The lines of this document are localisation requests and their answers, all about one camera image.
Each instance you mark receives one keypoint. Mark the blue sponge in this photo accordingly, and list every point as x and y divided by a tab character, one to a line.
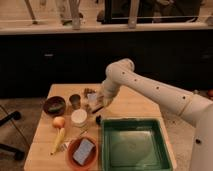
83	151

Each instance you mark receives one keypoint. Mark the orange round fruit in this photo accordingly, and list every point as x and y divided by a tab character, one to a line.
58	122

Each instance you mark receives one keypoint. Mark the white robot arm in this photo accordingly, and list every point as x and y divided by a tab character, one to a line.
191	107

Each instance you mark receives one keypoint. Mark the yellow banana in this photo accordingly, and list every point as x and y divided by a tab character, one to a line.
58	140

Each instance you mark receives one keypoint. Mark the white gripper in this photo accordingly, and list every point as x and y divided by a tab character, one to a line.
108	90

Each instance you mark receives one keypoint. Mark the small metal cup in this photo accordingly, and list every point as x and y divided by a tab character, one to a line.
75	101

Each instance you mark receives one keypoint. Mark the black chair base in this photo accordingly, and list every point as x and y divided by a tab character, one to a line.
10	146

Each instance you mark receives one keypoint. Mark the green plastic tray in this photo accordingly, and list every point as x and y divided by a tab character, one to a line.
133	145

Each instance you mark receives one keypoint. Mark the dark brown bowl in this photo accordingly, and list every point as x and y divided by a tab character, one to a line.
54	106

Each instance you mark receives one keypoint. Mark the orange bowl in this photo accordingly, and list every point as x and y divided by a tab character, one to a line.
90	161

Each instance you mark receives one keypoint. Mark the silver fork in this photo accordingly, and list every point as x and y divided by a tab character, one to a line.
65	144

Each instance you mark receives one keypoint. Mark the blue triangular block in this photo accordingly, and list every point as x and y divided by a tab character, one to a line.
92	100

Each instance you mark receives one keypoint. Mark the brown small toy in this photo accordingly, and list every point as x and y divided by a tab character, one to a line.
88	91

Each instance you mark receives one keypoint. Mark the white paper cup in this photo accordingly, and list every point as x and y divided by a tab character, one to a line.
79	117

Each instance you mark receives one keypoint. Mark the small black object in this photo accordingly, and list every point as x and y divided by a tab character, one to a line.
98	120

